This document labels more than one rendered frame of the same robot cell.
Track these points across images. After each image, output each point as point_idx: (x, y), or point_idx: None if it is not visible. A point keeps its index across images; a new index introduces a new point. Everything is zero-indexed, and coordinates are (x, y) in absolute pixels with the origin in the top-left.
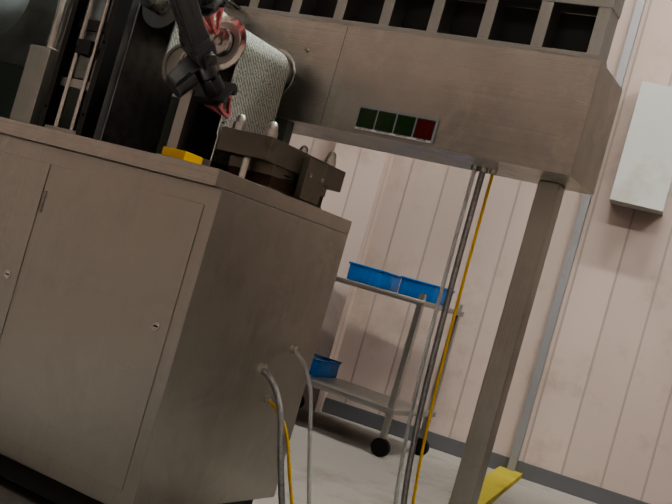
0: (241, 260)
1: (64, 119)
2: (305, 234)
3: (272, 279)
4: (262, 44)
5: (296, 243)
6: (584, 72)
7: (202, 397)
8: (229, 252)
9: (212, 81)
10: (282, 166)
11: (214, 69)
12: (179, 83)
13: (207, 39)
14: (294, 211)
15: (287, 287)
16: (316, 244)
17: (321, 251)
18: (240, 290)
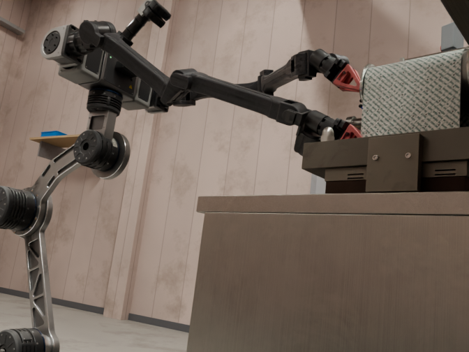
0: (246, 279)
1: None
2: (359, 234)
3: (308, 302)
4: (405, 62)
5: (343, 248)
6: None
7: None
8: (227, 272)
9: (320, 129)
10: (331, 166)
11: (316, 119)
12: (297, 148)
13: (272, 104)
14: (321, 209)
15: (347, 314)
16: (396, 244)
17: (417, 253)
18: (254, 316)
